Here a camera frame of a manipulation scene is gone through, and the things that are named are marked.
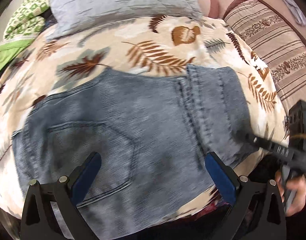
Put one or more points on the leaf print bed blanket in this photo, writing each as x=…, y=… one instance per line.
x=139, y=46

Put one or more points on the grey quilted pillow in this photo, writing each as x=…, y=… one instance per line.
x=73, y=16

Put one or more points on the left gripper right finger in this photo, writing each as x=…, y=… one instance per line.
x=235, y=190

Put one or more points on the person right hand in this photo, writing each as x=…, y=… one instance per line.
x=297, y=184

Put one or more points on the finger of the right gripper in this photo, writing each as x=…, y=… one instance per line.
x=268, y=145

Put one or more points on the blue denim jeans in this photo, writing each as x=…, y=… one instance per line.
x=152, y=134

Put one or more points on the striped beige pillow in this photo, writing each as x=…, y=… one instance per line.
x=273, y=40

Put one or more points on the green patterned blanket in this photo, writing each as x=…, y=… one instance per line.
x=24, y=26

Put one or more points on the pink cushion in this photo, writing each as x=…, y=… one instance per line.
x=209, y=8

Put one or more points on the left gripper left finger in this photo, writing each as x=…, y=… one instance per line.
x=70, y=191

